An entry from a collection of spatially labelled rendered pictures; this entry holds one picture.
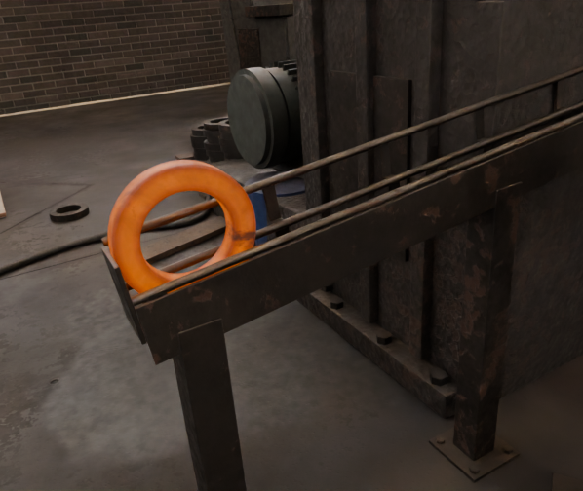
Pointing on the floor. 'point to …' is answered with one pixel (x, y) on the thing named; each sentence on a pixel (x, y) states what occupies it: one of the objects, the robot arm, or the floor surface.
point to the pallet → (212, 143)
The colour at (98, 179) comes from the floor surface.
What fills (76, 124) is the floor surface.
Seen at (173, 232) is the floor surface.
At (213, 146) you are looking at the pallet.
